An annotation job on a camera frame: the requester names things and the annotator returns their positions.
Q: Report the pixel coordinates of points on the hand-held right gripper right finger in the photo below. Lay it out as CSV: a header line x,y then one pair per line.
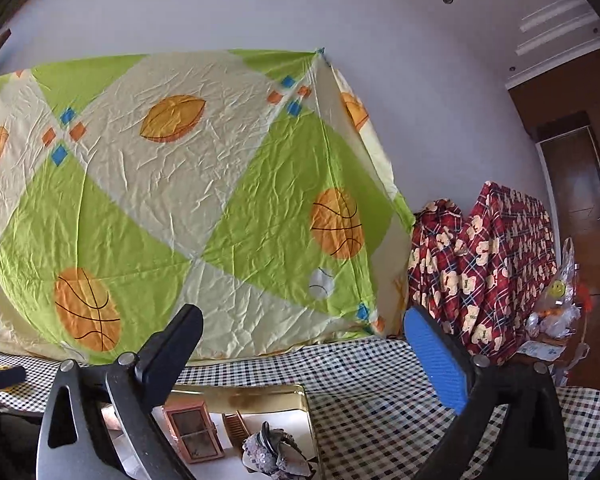
x,y
435,360

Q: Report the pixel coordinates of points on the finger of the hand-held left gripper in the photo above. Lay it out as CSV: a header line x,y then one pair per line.
x,y
10,379

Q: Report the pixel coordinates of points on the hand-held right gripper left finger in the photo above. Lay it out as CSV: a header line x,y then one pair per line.
x,y
165,360

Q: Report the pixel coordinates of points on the brown framed box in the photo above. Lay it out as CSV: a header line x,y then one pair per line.
x,y
192,432

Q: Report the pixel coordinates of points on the gold tin box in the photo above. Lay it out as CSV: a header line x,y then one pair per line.
x,y
250,397

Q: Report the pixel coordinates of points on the brown wooden comb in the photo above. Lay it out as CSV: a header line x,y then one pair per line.
x,y
235,430

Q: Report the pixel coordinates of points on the checkered tablecloth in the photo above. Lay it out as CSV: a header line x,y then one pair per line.
x,y
370,400

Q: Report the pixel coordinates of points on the red plaid bear-print cloth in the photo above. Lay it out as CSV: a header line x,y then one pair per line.
x,y
437,270
510,260

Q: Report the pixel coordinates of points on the white paper lining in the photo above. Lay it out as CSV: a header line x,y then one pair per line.
x,y
230,465

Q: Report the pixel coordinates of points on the clear plastic bag of toys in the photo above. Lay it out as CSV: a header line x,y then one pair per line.
x,y
560,290

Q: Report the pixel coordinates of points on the basketball print bed sheet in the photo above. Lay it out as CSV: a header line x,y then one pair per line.
x,y
180,200

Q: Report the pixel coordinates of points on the brown wooden wardrobe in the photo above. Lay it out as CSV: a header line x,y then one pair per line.
x,y
575,185

